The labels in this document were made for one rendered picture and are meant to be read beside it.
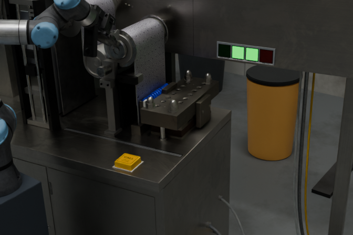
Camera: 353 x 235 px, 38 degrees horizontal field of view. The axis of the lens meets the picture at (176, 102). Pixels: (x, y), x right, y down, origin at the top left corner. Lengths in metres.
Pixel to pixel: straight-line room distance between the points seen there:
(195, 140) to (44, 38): 0.76
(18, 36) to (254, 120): 2.29
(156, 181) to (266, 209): 1.53
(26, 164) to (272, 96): 1.85
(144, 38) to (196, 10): 0.27
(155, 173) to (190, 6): 0.74
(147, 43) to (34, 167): 0.67
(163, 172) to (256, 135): 1.90
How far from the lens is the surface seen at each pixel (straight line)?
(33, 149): 2.07
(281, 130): 3.61
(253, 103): 3.56
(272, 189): 3.41
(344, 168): 2.40
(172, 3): 2.22
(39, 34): 1.59
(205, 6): 2.15
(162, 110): 1.98
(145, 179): 1.79
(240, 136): 4.03
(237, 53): 2.14
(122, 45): 1.97
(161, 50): 2.16
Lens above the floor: 1.85
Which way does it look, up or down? 24 degrees down
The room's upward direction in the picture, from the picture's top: 1 degrees counter-clockwise
